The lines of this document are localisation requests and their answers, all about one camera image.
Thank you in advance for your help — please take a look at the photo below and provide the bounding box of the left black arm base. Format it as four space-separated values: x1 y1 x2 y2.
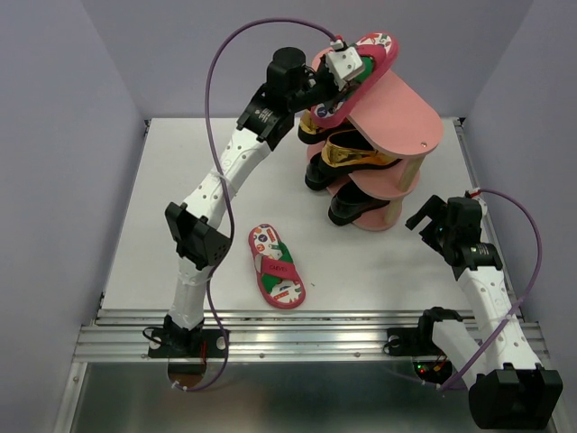
142 327 226 360

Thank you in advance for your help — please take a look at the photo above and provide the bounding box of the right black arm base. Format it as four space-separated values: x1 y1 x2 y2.
383 307 463 356

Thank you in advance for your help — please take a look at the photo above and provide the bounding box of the black patent loafer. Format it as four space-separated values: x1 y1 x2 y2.
305 153 343 191
328 181 389 226

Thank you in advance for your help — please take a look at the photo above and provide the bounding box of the gold metallic loafer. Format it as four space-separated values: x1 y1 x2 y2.
298 110 352 145
318 130 401 176

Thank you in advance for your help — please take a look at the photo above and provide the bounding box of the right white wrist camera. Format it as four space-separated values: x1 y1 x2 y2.
464 188 488 217

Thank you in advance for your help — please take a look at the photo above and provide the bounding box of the pink three-tier shoe shelf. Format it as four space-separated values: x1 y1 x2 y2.
307 44 444 233

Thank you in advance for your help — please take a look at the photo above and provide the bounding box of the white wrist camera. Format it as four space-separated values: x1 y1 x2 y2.
464 188 488 217
325 40 365 88

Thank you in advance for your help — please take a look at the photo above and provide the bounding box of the upturned pink sole sandal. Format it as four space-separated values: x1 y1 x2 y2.
309 32 399 128

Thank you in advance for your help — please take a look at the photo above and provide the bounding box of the colourful red-strap sandal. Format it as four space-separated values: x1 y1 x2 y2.
248 224 307 309

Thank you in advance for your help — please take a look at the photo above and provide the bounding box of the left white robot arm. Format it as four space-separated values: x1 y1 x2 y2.
163 41 366 355

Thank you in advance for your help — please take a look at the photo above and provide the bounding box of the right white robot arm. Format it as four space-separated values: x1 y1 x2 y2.
406 193 563 430

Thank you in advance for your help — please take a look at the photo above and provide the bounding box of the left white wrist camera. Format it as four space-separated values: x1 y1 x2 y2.
325 40 365 88

